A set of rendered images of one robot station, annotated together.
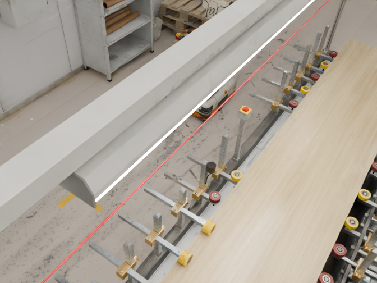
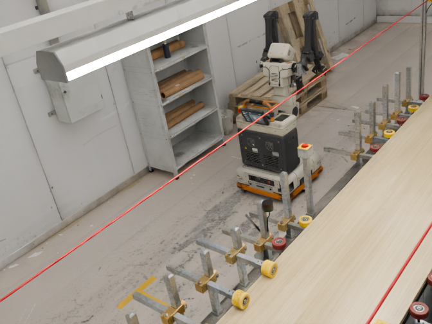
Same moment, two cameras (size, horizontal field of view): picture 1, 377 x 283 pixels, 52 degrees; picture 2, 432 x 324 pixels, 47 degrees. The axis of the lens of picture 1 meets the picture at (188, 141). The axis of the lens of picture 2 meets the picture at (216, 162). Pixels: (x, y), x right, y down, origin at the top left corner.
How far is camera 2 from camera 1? 86 cm
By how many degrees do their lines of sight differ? 20
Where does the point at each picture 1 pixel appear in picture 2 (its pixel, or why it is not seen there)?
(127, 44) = (195, 140)
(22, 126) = (81, 233)
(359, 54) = not seen: outside the picture
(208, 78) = (175, 11)
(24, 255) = not seen: outside the picture
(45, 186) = (20, 41)
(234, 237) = (301, 278)
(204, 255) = (265, 297)
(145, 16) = (210, 105)
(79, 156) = (47, 29)
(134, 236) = not seen: outside the picture
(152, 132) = (118, 36)
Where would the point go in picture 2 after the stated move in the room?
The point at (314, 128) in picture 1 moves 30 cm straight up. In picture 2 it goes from (401, 166) to (401, 125)
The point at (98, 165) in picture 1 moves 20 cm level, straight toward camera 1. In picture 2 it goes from (67, 47) to (62, 67)
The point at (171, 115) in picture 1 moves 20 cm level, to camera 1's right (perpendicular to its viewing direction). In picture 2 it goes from (137, 29) to (206, 20)
